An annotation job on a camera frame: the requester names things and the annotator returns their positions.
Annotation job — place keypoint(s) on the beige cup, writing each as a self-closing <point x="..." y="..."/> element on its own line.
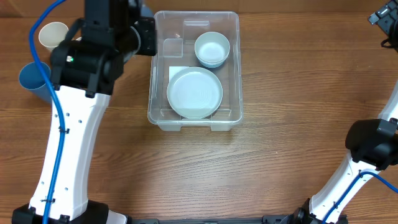
<point x="52" y="34"/>

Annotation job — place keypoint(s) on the dark blue cup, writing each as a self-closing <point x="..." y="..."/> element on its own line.
<point x="31" y="79"/>

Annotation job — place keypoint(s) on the grey bowl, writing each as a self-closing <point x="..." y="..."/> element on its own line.
<point x="213" y="45"/>

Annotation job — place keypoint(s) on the light blue bowl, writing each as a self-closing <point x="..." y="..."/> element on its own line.
<point x="211" y="64"/>

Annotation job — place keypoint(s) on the grey plate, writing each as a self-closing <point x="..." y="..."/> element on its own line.
<point x="194" y="93"/>

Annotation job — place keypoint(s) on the pink bowl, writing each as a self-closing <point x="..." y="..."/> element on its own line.
<point x="214" y="60"/>

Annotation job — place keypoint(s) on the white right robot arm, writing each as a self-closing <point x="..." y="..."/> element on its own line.
<point x="371" y="147"/>

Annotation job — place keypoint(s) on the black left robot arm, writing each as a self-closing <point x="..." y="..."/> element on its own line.
<point x="84" y="68"/>

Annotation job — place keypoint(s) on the clear plastic storage bin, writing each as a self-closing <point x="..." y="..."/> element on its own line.
<point x="177" y="32"/>

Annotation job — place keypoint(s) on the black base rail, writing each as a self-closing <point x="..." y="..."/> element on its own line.
<point x="266" y="219"/>

